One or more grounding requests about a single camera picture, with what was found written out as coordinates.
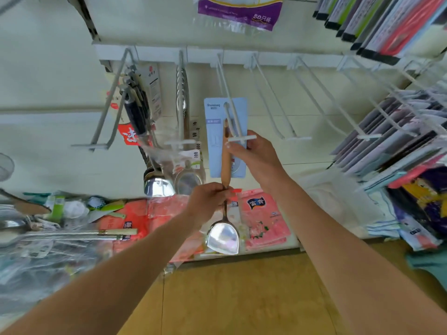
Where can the person's left hand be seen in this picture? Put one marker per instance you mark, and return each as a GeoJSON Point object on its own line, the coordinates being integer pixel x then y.
{"type": "Point", "coordinates": [206, 202]}

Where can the person's right hand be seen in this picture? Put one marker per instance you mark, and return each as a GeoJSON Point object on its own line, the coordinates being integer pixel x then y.
{"type": "Point", "coordinates": [258, 160]}

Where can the blue card utensil packet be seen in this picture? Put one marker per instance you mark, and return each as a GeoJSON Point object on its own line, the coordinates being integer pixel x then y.
{"type": "Point", "coordinates": [213, 136]}

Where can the person's left forearm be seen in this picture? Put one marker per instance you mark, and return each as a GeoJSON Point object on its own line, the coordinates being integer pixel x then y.
{"type": "Point", "coordinates": [105, 282]}

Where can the person's right forearm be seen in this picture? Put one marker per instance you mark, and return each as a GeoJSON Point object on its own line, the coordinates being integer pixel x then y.
{"type": "Point", "coordinates": [349, 261]}

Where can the pink printed packets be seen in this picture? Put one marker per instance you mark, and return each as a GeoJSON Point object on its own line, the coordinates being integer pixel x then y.
{"type": "Point", "coordinates": [264, 219]}

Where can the red plastic wrapped packets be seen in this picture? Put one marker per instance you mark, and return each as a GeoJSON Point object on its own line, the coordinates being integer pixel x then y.
{"type": "Point", "coordinates": [129, 216]}

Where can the hanging black tool packets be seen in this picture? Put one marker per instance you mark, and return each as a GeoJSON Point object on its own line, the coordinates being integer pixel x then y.
{"type": "Point", "coordinates": [136, 111]}

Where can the row of scissors packets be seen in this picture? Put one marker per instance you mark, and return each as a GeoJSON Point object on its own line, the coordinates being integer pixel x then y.
{"type": "Point", "coordinates": [391, 143]}

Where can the large steel strainer ladle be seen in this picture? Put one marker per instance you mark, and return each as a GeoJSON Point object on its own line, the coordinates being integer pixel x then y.
{"type": "Point", "coordinates": [70, 235]}

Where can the white purple bag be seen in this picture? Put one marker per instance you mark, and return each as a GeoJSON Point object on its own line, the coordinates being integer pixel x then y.
{"type": "Point", "coordinates": [237, 10]}

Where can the yellow purple packet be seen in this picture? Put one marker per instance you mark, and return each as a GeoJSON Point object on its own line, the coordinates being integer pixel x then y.
{"type": "Point", "coordinates": [426, 195]}

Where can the blue white cloth packet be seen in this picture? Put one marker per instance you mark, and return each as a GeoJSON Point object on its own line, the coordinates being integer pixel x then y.
{"type": "Point", "coordinates": [419, 237]}

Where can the pile of plastic wrapped utensils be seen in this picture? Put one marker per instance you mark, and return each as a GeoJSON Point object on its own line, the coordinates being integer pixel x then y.
{"type": "Point", "coordinates": [42, 275]}

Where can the row of hanging flat packets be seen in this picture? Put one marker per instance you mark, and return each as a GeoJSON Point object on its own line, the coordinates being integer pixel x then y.
{"type": "Point", "coordinates": [391, 28]}

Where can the teal plastic stool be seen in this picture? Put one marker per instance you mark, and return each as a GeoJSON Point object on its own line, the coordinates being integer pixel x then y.
{"type": "Point", "coordinates": [433, 265]}

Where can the black wall divider strip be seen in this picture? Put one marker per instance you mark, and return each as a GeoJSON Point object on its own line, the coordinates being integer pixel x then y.
{"type": "Point", "coordinates": [82, 17]}

